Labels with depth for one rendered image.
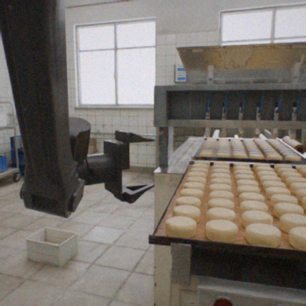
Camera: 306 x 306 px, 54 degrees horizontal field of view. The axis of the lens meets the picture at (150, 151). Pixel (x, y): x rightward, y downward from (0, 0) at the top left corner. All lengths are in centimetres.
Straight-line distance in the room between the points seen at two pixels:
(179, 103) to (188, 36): 339
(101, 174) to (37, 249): 182
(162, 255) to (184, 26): 375
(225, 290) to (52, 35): 41
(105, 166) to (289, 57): 84
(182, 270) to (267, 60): 89
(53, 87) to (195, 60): 91
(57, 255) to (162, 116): 140
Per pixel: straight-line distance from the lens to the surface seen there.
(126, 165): 57
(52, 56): 31
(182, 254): 47
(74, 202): 48
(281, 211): 60
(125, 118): 480
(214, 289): 50
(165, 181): 120
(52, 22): 30
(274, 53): 120
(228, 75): 121
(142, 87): 479
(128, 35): 497
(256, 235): 48
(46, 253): 230
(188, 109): 123
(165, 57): 462
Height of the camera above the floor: 111
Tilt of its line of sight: 9 degrees down
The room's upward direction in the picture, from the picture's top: straight up
